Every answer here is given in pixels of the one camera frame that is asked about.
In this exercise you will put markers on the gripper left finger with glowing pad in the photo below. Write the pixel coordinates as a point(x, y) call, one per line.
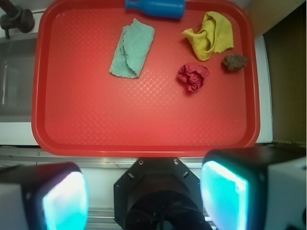
point(43, 197)

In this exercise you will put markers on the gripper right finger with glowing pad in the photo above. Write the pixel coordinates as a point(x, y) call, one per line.
point(258, 188)

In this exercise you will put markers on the yellow cloth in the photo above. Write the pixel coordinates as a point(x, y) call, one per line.
point(214, 36)

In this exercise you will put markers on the crumpled red cloth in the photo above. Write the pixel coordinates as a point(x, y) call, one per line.
point(193, 75)

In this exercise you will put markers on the teal green cloth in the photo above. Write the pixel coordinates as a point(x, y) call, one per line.
point(132, 50)

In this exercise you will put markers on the red plastic tray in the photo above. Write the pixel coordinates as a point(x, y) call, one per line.
point(80, 109)

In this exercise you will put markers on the brown rock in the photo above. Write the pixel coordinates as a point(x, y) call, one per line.
point(235, 62)

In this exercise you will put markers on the stainless steel sink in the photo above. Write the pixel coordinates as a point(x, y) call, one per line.
point(17, 60)

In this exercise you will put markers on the blue plastic bottle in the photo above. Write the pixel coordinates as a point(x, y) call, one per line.
point(173, 9)

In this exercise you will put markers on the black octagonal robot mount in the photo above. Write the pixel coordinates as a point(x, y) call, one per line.
point(159, 194)

